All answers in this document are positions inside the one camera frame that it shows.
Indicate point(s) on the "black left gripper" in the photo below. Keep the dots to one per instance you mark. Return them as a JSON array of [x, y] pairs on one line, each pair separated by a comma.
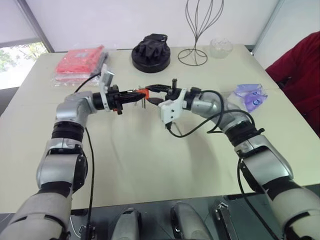
[[114, 98]]

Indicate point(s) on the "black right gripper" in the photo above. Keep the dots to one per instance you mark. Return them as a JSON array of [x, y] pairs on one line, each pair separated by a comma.
[[173, 92]]

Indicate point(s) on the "orange hex key holder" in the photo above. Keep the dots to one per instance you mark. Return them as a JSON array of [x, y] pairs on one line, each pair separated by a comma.
[[145, 94]]

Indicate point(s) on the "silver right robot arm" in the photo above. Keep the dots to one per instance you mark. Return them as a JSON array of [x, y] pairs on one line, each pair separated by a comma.
[[265, 160]]

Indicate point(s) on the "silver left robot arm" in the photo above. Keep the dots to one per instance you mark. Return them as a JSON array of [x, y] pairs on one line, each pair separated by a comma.
[[72, 105]]

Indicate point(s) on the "silver hex key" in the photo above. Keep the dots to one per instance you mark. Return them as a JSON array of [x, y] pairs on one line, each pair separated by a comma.
[[136, 103], [143, 103]]

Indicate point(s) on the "thin loose hex key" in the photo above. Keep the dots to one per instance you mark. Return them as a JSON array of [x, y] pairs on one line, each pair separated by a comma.
[[178, 129]]

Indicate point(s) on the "black round base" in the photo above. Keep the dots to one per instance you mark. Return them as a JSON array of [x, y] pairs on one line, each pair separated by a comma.
[[151, 63]]

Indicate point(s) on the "black crumpled glove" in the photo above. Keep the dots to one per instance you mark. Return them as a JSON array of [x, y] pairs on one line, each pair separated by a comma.
[[152, 46]]

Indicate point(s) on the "red packaged cloth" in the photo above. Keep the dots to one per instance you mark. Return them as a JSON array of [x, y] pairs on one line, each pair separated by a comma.
[[78, 62]]

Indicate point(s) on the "clear glass bowl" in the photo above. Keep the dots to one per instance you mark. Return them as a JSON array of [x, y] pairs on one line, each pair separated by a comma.
[[221, 48]]

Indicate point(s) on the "purple plastic packet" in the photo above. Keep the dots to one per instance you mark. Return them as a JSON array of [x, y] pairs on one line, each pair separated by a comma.
[[251, 96]]

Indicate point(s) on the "grey rounded robot leg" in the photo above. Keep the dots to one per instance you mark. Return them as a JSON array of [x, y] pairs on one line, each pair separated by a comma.
[[188, 221], [128, 223]]

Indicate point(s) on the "white roller blind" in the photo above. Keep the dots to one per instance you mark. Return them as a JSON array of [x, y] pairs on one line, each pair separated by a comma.
[[15, 20]]

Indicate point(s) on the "person in red garment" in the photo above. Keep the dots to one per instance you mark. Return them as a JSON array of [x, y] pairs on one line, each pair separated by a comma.
[[297, 75]]

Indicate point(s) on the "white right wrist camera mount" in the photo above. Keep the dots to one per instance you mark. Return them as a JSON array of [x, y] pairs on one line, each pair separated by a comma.
[[172, 110]]

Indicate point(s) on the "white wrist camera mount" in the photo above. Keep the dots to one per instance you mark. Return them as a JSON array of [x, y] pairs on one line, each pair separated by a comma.
[[172, 110], [106, 78]]

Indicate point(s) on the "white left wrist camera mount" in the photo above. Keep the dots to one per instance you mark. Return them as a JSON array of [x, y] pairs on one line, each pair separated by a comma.
[[106, 78]]

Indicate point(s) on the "grey window post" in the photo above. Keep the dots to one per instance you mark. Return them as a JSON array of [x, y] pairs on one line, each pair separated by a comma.
[[37, 25]]

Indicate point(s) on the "metal bracket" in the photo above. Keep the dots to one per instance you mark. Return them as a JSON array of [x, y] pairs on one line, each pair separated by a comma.
[[223, 217]]

